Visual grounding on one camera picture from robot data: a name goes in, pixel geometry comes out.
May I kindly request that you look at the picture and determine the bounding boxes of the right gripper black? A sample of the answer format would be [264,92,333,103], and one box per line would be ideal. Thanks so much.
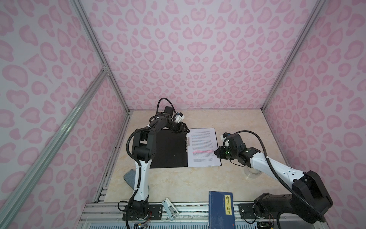
[212,145,238,160]

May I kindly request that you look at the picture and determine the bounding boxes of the grey black file folder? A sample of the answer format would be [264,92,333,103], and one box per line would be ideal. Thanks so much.
[151,130,189,169]

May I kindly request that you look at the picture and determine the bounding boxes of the white paper sheet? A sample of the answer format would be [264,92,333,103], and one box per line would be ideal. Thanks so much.
[187,128,222,168]

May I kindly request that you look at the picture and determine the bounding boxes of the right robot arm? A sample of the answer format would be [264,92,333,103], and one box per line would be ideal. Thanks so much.
[214,131,333,224]

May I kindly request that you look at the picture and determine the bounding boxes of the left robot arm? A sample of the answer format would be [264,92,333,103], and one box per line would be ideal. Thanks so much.
[126,106,190,218]

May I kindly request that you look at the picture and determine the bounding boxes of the metal folder clip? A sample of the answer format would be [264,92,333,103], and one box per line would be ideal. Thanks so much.
[185,134,190,153]

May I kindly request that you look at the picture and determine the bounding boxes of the clear tape roll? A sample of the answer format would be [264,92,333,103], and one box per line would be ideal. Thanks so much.
[244,167,262,179]

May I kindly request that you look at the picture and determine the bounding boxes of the blue book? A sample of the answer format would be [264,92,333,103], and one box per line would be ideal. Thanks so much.
[208,191,235,229]

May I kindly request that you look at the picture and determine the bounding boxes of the grey sponge block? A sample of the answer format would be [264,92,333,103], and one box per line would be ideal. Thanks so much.
[124,169,136,189]

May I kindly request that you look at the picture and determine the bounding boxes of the aluminium diagonal beam left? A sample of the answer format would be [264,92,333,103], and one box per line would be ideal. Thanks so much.
[1,70,108,229]

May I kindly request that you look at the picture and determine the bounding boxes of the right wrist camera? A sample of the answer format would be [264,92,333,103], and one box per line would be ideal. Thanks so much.
[221,132,230,141]

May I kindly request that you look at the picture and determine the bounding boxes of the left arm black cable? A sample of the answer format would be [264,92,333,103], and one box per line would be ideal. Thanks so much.
[125,97,177,229]

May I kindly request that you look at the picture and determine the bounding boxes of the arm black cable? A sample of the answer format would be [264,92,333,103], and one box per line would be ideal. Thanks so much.
[125,97,177,229]
[233,130,327,224]

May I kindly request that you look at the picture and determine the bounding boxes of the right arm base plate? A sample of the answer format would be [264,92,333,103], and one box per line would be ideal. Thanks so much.
[238,203,256,220]

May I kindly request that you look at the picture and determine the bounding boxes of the white bracket on rail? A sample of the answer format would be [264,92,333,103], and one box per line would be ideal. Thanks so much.
[162,198,180,221]

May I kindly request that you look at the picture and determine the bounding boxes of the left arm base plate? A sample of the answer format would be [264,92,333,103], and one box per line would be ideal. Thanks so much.
[123,204,163,221]

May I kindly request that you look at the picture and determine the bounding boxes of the aluminium corner post left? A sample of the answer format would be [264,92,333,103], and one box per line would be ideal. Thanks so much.
[70,0,130,114]

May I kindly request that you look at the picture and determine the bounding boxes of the aluminium corner post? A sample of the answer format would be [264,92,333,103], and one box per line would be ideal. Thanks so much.
[70,0,130,114]
[261,0,328,113]

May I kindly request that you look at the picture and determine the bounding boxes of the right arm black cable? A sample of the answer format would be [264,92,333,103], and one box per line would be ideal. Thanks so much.
[233,130,327,224]

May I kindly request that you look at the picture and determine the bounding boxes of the aluminium rail frame front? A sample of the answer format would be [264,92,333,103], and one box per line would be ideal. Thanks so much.
[76,202,329,229]

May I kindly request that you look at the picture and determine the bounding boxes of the aluminium corner post right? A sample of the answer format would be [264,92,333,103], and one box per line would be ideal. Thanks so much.
[261,0,328,113]

